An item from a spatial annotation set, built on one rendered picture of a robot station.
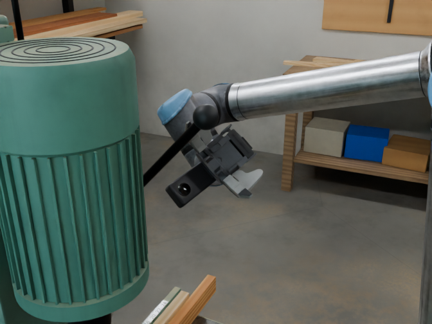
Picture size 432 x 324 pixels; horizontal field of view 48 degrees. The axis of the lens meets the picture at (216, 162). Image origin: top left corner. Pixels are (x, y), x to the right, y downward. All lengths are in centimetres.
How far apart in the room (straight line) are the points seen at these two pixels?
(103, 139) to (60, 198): 8
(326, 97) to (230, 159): 27
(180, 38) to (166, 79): 39
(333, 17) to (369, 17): 25
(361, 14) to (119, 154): 326
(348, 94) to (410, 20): 271
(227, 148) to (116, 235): 34
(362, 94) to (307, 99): 11
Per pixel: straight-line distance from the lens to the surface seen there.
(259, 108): 108
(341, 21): 374
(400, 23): 369
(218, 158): 85
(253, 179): 81
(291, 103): 105
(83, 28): 355
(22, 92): 50
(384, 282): 276
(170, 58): 429
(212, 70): 413
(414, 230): 328
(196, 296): 105
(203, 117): 63
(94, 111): 51
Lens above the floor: 161
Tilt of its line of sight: 24 degrees down
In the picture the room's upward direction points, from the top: straight up
